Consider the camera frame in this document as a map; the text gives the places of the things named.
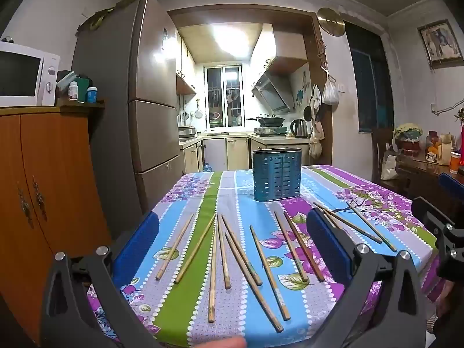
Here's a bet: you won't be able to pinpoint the hanging cloth bags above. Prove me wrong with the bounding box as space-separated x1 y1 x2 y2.
304 84 326 159

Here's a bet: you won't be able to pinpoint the gold round wall clock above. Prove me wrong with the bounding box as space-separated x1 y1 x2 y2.
317 7 345 38

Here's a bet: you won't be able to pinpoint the ceiling light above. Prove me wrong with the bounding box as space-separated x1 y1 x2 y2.
213 23 262 59

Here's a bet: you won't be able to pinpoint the pale cardboard packet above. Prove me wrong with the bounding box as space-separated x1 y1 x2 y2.
56 70 77 90

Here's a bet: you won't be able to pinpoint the steel range hood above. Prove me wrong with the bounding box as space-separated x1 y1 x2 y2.
251 70 296 113

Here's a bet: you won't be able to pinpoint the black wok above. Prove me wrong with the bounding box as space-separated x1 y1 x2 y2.
246 114 287 126

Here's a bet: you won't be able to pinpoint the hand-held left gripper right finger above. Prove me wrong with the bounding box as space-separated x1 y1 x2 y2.
306 208 427 348

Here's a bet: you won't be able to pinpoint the orange wooden cabinet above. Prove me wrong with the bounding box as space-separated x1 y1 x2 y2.
0 99 114 343

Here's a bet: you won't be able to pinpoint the upper kitchen cabinets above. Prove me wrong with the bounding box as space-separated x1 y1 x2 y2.
175 32 197 95

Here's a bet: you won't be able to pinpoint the dark crumpled bag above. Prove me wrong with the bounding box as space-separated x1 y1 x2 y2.
77 6 117 32

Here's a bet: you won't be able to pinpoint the floral striped tablecloth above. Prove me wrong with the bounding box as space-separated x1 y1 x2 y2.
87 165 447 348

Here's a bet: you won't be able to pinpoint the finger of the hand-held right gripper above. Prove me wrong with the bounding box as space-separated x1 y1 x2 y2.
439 172 464 198
411 196 454 231

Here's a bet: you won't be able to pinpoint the white microwave oven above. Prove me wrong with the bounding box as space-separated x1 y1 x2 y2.
0 41 61 108

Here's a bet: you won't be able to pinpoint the person's left hand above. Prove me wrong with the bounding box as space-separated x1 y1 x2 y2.
196 336 248 348

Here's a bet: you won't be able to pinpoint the brown metallic refrigerator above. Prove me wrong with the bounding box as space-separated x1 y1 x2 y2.
72 0 182 225

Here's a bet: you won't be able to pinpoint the dark wooden sideboard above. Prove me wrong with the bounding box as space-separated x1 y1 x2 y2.
380 151 464 213

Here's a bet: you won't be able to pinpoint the wooden chair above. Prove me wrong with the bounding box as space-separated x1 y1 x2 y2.
371 128 400 189

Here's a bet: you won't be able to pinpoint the bunch of wooden chopsticks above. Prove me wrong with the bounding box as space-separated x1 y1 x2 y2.
155 201 398 333

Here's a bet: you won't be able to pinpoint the dark room window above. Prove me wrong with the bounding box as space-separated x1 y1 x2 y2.
344 21 396 133

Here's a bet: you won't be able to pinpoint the blue perforated utensil holder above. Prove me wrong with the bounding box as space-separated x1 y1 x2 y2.
252 148 303 202

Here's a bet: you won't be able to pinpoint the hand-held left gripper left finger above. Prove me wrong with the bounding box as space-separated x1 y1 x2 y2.
40 212 161 348

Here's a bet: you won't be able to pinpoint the kitchen cabinets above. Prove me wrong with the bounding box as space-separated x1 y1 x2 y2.
179 133 313 175
175 32 197 95

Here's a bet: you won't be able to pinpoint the lower kitchen cabinets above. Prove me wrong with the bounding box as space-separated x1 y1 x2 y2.
179 133 313 175

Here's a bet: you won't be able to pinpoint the white hanging plastic bag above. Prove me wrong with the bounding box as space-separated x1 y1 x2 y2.
321 74 340 105

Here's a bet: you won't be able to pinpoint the barred kitchen window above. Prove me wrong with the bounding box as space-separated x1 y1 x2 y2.
204 65 244 130

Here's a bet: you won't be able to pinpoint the framed wall picture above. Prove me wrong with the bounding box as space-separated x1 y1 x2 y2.
417 19 464 68

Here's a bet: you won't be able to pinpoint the green plastic container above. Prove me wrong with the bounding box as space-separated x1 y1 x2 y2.
74 75 90 101

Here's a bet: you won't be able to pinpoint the steel electric kettle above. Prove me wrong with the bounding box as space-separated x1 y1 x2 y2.
290 118 309 139

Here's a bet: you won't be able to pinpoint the brown wooden doorway frame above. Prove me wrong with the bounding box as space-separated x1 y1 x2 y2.
168 6 334 167

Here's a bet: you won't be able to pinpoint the gas stove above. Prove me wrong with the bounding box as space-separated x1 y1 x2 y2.
253 125 288 137

